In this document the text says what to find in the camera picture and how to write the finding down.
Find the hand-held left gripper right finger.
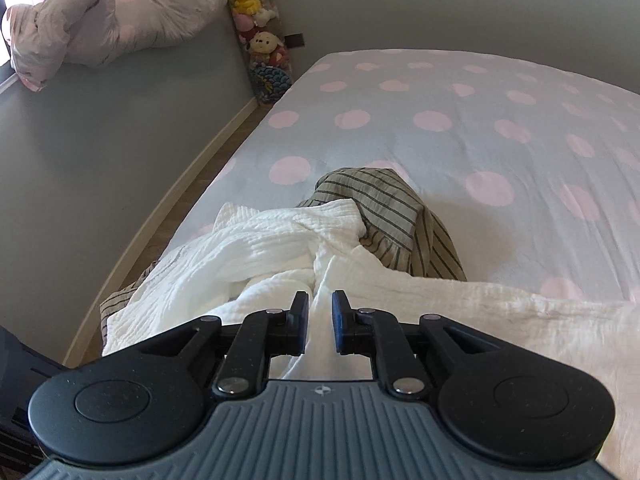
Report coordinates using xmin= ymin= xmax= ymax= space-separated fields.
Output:
xmin=331 ymin=290 xmax=507 ymax=402

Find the pink-dotted rolled duvet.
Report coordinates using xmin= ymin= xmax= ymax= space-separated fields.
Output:
xmin=1 ymin=0 xmax=229 ymax=93

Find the white muslin garment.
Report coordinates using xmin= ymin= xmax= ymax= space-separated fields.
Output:
xmin=101 ymin=199 xmax=640 ymax=480

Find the black object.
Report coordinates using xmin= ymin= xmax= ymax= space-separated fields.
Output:
xmin=0 ymin=325 xmax=69 ymax=463

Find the pile of plush toys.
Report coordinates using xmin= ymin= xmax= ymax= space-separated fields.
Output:
xmin=219 ymin=0 xmax=297 ymax=107

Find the bed with pink-dotted sheet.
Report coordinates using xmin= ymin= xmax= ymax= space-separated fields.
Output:
xmin=159 ymin=49 xmax=640 ymax=307

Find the beige striped garment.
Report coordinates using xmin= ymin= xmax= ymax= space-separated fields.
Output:
xmin=99 ymin=166 xmax=469 ymax=347

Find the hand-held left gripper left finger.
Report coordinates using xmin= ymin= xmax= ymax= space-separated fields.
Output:
xmin=133 ymin=290 xmax=311 ymax=402

